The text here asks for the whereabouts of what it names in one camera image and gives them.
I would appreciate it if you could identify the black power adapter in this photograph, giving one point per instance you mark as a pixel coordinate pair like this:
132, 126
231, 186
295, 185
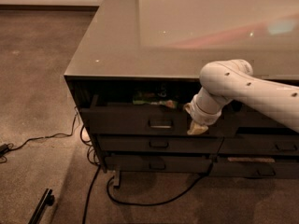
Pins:
4, 149

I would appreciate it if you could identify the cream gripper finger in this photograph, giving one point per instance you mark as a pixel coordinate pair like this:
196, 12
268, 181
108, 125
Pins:
196, 129

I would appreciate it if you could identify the black metal bar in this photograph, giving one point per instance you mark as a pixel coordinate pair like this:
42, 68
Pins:
46, 200

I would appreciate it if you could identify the green snack bag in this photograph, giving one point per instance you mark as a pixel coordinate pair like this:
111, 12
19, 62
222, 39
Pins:
152, 98

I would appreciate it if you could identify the grey drawer cabinet counter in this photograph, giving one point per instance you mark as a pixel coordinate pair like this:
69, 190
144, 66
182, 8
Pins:
161, 46

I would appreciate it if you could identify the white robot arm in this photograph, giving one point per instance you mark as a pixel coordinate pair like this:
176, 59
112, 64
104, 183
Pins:
225, 81

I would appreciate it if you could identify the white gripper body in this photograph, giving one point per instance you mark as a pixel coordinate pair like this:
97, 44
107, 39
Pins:
202, 115

